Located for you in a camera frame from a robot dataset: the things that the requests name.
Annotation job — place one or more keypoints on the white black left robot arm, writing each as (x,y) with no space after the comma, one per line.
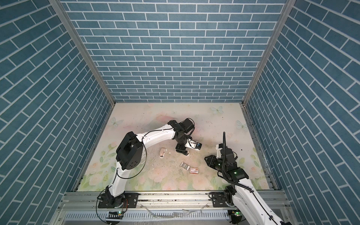
(132,148)

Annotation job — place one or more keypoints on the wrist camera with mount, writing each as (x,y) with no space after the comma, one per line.
(219,148)
(188,144)

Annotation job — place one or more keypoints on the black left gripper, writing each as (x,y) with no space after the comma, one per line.
(187,136)

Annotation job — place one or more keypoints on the aluminium corner post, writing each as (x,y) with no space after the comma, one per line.
(64,18)
(268,50)

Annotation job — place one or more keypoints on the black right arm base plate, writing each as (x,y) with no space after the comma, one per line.
(219,200)

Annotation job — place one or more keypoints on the aluminium front rail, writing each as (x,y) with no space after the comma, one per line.
(163,208)

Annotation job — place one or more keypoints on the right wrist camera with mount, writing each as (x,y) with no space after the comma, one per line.
(219,148)

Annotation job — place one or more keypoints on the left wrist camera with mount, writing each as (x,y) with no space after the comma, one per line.
(188,144)

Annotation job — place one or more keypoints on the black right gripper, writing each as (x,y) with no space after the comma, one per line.
(211,162)

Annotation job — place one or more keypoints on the aluminium corner post left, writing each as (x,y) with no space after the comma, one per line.
(64,18)

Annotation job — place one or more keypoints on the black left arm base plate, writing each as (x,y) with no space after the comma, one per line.
(125,200)

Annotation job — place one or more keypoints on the aluminium corner post right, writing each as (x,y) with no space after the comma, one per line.
(268,50)

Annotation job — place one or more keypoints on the red staple box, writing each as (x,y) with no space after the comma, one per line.
(194,170)

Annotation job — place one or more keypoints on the pink stapler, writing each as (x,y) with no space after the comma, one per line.
(162,152)

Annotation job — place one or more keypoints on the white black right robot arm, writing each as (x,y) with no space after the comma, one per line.
(241,193)

